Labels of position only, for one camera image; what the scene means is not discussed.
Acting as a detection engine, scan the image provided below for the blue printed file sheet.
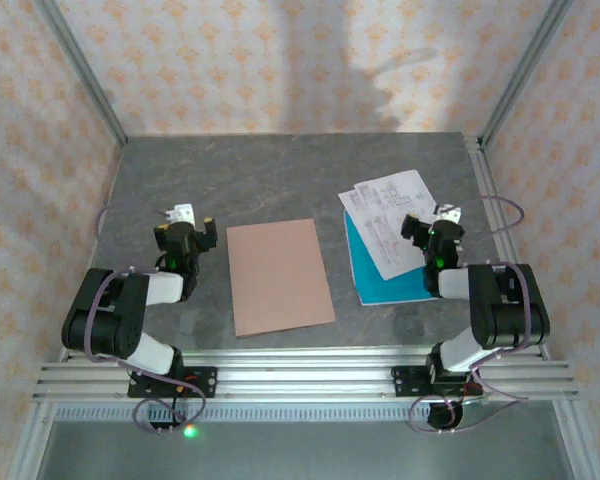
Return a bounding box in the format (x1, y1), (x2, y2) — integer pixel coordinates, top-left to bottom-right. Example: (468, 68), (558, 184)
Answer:
(341, 209), (439, 307)

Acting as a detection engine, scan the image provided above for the brown paper folder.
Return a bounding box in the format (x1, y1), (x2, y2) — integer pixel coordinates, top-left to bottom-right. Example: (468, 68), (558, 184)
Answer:
(226, 217), (337, 339)

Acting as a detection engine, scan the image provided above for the grey metal panel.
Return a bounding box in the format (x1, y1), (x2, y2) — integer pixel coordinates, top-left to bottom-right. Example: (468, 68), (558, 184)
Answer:
(39, 420), (571, 480)

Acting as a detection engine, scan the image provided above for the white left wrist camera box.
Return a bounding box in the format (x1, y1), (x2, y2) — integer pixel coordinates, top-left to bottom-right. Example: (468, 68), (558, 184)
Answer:
(163, 202), (197, 226)

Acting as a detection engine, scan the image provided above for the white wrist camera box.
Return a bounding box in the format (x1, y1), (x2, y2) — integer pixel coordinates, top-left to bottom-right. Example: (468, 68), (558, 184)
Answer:
(163, 202), (197, 226)
(432, 202), (465, 225)

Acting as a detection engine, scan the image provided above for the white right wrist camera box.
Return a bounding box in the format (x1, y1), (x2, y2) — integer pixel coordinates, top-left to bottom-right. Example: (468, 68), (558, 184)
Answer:
(432, 202), (465, 225)

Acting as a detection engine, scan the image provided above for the aluminium side rail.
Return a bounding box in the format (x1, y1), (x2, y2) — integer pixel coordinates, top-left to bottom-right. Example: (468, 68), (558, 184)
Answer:
(462, 132), (549, 361)

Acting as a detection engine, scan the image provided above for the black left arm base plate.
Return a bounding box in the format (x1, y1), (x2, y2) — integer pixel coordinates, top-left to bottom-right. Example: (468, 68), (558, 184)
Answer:
(127, 366), (218, 400)

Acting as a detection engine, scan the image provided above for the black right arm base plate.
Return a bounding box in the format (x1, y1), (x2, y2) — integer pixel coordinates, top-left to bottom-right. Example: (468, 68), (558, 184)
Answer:
(391, 366), (484, 399)

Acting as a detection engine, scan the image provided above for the aluminium mounting rail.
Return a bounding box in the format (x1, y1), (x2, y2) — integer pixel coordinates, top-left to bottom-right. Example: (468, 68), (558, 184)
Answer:
(32, 348), (580, 402)

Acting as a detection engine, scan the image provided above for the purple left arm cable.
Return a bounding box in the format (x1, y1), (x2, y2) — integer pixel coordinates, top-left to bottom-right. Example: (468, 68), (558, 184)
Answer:
(82, 202), (206, 437)

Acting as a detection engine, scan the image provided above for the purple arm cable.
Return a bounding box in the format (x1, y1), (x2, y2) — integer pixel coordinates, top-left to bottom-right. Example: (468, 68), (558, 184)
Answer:
(408, 195), (537, 435)
(82, 202), (206, 437)

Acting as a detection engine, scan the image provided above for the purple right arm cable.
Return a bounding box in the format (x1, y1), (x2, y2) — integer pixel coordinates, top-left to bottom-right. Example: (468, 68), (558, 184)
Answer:
(408, 195), (537, 435)

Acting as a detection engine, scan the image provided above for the aluminium frame post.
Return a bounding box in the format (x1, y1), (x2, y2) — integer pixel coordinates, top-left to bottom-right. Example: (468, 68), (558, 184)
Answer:
(38, 0), (130, 148)
(478, 0), (575, 149)

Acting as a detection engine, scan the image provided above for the slotted grey cable duct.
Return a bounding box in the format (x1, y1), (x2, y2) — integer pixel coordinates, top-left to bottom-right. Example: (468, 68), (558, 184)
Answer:
(54, 405), (556, 424)

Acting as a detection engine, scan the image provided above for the aluminium frame leg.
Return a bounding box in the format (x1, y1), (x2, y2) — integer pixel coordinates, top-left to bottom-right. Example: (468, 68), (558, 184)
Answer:
(552, 399), (589, 480)
(11, 399), (56, 480)

